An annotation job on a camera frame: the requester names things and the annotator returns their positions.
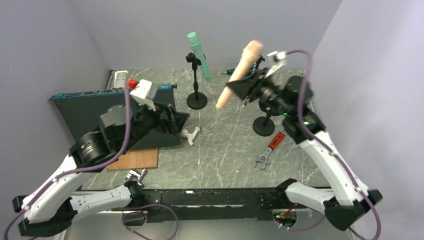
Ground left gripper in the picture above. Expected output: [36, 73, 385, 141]
[118, 98, 190, 153]

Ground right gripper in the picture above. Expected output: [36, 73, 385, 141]
[224, 67, 291, 117]

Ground pink microphone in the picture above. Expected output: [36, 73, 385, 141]
[215, 40, 264, 109]

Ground black shock mount stand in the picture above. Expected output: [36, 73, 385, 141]
[252, 100, 281, 137]

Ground black tripod mic stand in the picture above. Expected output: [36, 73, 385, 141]
[244, 55, 266, 106]

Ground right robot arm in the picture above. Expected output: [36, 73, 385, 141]
[226, 68, 383, 231]

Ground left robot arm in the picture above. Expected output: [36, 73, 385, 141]
[12, 103, 190, 239]

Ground black round base stand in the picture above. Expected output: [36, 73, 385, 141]
[185, 52, 208, 110]

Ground green microphone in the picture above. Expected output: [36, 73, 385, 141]
[187, 31, 212, 84]

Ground white plastic faucet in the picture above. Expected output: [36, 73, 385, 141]
[180, 125, 201, 147]

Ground wooden board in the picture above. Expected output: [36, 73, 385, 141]
[107, 148, 159, 171]

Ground chrome metal fitting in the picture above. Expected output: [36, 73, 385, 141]
[124, 168, 148, 186]

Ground dark blue flat box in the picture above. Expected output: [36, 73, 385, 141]
[51, 87, 181, 150]

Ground green handled screwdriver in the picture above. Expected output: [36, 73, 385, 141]
[220, 68, 235, 75]

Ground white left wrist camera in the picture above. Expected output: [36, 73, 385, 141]
[129, 79, 158, 112]

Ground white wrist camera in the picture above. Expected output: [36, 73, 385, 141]
[129, 79, 158, 112]
[265, 51, 287, 78]

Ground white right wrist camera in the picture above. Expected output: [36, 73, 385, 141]
[265, 51, 287, 78]

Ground silver metal bracket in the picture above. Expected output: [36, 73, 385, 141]
[106, 70, 129, 90]

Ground red handled adjustable wrench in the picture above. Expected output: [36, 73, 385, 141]
[252, 130, 287, 170]

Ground black mounting rail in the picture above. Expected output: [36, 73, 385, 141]
[110, 188, 309, 223]

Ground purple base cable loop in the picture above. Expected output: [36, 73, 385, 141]
[121, 203, 180, 240]

